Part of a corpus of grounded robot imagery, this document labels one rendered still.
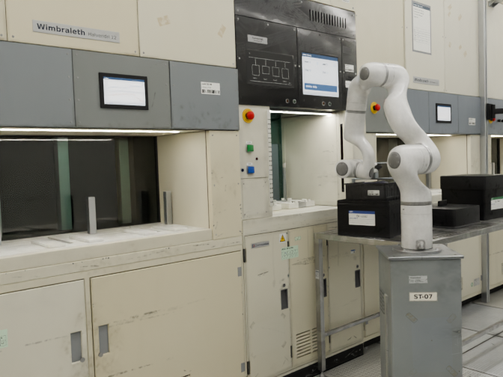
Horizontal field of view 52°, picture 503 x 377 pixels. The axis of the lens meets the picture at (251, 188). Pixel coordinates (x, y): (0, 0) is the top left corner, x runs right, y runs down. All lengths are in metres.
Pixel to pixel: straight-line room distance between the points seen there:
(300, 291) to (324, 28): 1.38
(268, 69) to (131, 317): 1.28
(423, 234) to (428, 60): 1.80
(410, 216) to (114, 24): 1.35
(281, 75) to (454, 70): 1.72
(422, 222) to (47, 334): 1.44
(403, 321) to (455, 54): 2.38
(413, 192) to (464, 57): 2.16
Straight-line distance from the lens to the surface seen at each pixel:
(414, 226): 2.13
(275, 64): 2.58
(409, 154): 2.07
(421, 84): 3.60
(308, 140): 3.10
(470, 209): 2.98
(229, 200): 2.34
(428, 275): 2.10
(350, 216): 2.58
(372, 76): 2.21
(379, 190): 2.54
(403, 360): 2.17
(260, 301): 2.52
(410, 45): 3.55
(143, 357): 2.20
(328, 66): 2.86
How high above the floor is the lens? 1.14
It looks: 3 degrees down
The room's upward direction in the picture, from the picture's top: 2 degrees counter-clockwise
